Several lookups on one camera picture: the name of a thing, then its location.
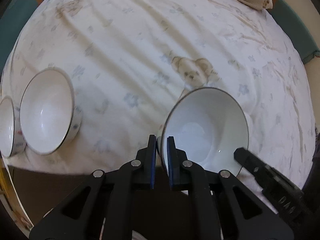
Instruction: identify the white bowl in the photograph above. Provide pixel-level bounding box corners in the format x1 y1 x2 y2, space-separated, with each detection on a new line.
20 67 82 155
158 87 249 176
0 96 26 158

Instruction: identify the black leather mat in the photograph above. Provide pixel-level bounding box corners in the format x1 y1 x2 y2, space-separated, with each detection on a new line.
9 166 88 224

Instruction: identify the white floral bed sheet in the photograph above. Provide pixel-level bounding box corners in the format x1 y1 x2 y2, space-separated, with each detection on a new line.
1 0 315 186

